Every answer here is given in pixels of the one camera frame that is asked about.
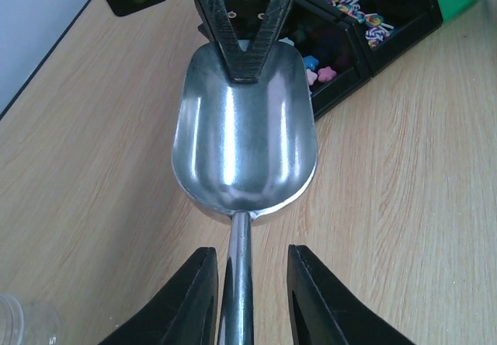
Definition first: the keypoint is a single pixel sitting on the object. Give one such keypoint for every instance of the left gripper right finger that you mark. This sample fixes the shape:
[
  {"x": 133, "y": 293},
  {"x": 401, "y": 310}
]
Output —
[{"x": 324, "y": 311}]

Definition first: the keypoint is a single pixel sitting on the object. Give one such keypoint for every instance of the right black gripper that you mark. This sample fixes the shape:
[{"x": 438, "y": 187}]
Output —
[{"x": 226, "y": 22}]

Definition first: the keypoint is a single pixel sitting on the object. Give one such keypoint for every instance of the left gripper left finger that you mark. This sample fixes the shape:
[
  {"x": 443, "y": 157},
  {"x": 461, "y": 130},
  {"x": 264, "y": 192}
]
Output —
[{"x": 183, "y": 311}]

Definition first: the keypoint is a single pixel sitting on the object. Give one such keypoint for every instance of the metal scoop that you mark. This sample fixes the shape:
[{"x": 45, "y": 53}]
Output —
[{"x": 243, "y": 153}]

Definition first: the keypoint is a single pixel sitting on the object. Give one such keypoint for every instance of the clear plastic jar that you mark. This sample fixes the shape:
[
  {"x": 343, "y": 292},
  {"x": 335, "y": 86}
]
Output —
[{"x": 33, "y": 323}]

